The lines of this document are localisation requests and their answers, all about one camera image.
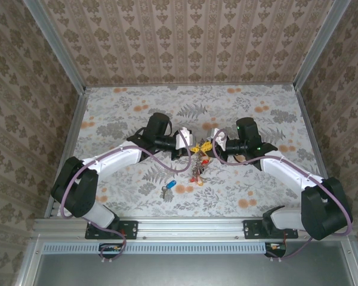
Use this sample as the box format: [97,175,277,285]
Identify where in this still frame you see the large metal keyring with keys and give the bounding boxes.
[190,150,211,186]

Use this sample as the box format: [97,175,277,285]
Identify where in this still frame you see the key with blue tag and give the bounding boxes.
[161,179,178,200]

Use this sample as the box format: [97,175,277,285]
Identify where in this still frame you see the grey metal panel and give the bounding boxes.
[32,253,356,286]

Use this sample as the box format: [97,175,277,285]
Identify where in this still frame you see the black connector board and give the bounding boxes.
[98,243,126,259]
[264,241,288,257]

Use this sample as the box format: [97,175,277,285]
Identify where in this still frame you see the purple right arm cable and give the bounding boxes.
[211,129,354,263]

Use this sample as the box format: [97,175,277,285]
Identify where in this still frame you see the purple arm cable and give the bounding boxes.
[59,130,193,263]
[211,129,354,263]

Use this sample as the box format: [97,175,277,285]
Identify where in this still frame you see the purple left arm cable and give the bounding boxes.
[59,130,193,263]

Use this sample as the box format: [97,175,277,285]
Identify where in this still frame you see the aluminium back rail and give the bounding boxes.
[85,82,298,89]

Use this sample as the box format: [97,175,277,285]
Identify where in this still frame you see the aluminium side rail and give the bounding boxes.
[292,86,332,182]
[44,88,90,220]

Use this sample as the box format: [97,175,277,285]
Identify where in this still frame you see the aluminium mounting rail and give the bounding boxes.
[32,217,305,240]

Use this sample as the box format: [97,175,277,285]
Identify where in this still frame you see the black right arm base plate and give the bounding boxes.
[243,219,299,240]

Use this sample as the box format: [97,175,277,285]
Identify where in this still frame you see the white slotted cable duct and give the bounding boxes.
[43,241,269,254]

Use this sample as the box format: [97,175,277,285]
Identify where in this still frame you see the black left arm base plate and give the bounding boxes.
[85,219,139,240]

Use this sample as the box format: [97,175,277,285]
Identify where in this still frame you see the aluminium corner post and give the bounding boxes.
[22,0,88,94]
[292,0,353,92]

